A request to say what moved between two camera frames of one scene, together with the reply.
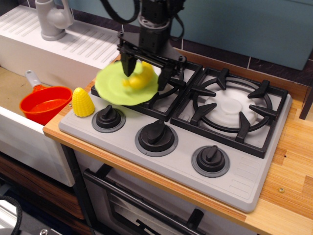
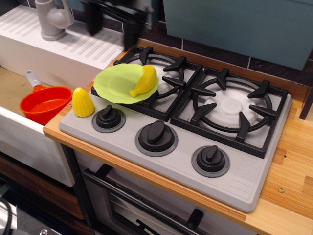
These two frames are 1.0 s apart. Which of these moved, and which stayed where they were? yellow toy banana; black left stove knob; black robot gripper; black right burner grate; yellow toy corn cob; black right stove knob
Moved: yellow toy banana; black robot gripper
Stayed: yellow toy corn cob; black right stove knob; black left stove knob; black right burner grate
